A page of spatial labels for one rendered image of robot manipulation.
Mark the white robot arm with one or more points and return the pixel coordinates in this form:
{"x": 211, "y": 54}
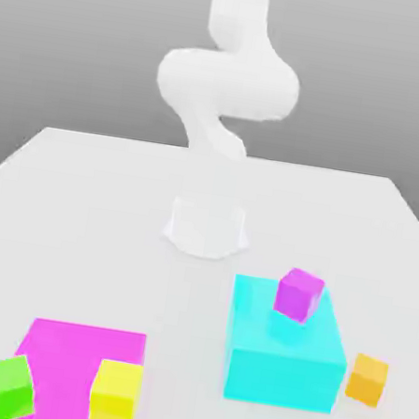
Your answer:
{"x": 228, "y": 83}

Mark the small purple cube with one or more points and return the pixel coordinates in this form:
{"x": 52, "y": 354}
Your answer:
{"x": 296, "y": 296}

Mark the small yellow cube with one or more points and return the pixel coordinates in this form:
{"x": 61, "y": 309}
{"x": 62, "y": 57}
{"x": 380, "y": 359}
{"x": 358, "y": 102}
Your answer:
{"x": 114, "y": 394}

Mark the small orange cube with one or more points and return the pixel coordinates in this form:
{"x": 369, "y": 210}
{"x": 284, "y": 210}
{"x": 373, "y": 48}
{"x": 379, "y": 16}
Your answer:
{"x": 366, "y": 382}

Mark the small green cube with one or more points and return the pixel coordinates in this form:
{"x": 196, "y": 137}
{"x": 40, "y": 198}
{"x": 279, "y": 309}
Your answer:
{"x": 8, "y": 389}

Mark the large cyan box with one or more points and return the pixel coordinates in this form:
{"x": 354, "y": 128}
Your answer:
{"x": 283, "y": 372}

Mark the large magenta box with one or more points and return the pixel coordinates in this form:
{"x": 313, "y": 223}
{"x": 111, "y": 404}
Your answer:
{"x": 66, "y": 354}

